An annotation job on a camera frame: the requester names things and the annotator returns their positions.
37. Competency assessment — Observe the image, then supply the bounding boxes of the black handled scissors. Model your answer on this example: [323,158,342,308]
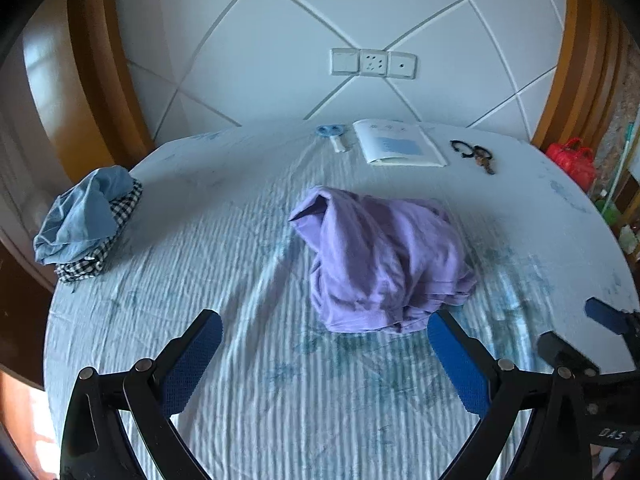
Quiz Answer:
[449,140,496,176]

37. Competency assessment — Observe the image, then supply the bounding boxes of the small blue white hand mirror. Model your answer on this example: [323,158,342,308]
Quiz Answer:
[316,124,348,154]

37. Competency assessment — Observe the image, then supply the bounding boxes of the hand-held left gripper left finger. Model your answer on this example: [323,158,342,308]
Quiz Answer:
[60,309,224,480]

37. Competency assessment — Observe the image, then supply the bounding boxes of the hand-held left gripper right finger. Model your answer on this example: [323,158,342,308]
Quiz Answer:
[426,309,591,480]

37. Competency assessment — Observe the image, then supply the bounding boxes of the red plastic bag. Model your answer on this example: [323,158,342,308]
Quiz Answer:
[545,137,598,192]

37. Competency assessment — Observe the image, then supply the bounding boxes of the green plastic bottle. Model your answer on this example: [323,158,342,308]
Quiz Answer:
[594,189,624,226]

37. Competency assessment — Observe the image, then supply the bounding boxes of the light green pole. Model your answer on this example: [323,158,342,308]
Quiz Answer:
[606,121,637,207]

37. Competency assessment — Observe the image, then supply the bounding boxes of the white single-hole wall outlet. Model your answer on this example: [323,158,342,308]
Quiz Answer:
[387,51,418,81]

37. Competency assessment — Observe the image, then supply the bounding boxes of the white booklet with blue patch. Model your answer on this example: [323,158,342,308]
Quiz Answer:
[353,119,449,168]

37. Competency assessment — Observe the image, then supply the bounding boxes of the brown wooden frame post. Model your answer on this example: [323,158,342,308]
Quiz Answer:
[529,0,628,152]
[15,0,156,186]

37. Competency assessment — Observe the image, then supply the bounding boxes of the black white checkered cloth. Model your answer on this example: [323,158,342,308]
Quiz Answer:
[54,176,144,283]

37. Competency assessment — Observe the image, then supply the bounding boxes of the purple shirt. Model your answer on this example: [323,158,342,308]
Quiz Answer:
[288,186,479,336]

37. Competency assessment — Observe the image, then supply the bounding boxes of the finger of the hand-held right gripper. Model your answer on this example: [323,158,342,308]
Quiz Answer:
[537,330,599,376]
[584,297,640,337]

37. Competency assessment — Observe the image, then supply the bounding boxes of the white wall switch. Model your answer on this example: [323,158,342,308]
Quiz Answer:
[330,48,361,77]

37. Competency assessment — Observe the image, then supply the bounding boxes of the blue denim cloth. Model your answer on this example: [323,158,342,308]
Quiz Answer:
[33,166,135,264]

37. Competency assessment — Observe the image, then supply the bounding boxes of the white five-hole wall socket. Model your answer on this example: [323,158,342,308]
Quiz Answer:
[358,49,390,79]

